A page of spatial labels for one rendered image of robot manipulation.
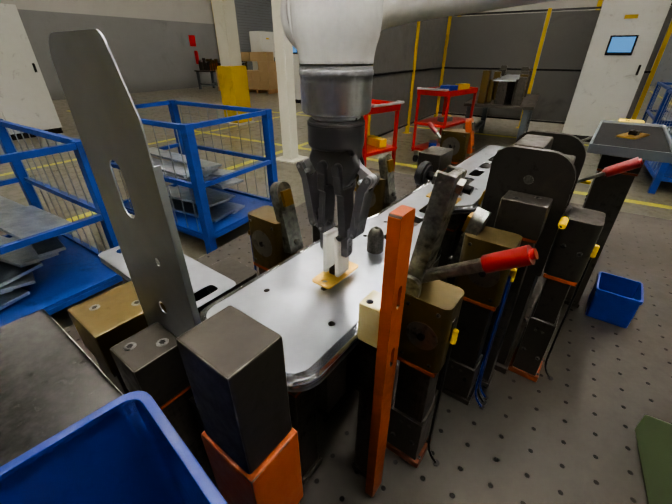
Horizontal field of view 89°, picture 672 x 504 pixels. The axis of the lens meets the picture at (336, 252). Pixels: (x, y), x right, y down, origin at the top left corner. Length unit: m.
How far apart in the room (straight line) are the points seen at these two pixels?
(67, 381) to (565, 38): 8.15
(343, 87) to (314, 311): 0.30
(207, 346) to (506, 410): 0.72
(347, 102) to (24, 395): 0.46
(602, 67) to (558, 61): 1.05
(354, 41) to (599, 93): 7.06
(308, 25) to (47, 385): 0.46
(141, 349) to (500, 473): 0.61
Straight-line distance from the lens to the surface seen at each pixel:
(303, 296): 0.54
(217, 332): 0.20
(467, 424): 0.79
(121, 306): 0.50
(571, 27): 8.21
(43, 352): 0.53
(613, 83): 7.41
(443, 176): 0.40
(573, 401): 0.92
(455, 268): 0.44
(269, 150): 2.95
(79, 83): 0.34
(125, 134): 0.29
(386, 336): 0.40
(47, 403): 0.46
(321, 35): 0.43
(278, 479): 0.27
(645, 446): 0.89
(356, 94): 0.44
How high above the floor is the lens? 1.33
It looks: 30 degrees down
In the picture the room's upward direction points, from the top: straight up
